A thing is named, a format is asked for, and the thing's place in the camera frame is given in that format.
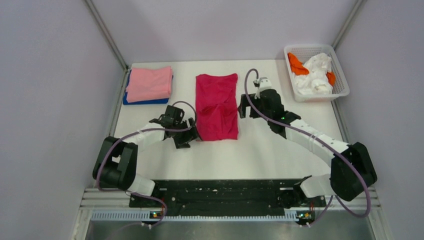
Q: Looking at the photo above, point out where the grey cable duct rail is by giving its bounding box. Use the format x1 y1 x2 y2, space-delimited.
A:
90 210 299 223

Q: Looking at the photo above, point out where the magenta t shirt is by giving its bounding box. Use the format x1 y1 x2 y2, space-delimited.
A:
195 73 239 142

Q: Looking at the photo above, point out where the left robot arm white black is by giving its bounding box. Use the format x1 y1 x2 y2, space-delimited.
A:
92 105 200 207

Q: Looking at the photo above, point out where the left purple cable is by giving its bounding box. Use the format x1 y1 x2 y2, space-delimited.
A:
95 100 198 228

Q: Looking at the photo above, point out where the white plastic basket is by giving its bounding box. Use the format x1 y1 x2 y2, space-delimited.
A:
284 44 350 102

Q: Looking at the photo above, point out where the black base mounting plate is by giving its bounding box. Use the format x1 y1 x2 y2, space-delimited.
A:
129 179 326 217

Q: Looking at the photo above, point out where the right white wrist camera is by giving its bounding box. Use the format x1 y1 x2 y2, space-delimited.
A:
253 77 272 99

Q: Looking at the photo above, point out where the folded blue t shirt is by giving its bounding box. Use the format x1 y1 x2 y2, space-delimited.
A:
122 67 174 106

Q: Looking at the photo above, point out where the purple cable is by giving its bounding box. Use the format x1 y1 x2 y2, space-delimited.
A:
95 100 198 228
244 68 373 228

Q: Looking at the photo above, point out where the white t shirt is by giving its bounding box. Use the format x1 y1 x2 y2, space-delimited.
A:
292 72 333 95

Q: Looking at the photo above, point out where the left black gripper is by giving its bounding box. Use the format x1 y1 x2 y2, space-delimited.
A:
172 117 203 149

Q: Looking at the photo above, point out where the orange t shirt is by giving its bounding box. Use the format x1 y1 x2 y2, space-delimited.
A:
287 52 336 87

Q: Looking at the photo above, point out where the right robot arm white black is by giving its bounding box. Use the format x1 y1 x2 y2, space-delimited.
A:
238 89 378 206

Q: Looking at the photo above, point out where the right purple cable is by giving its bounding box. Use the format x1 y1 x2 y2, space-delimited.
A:
244 68 373 228

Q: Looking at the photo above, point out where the folded pink t shirt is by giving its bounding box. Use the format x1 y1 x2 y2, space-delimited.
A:
125 65 174 104

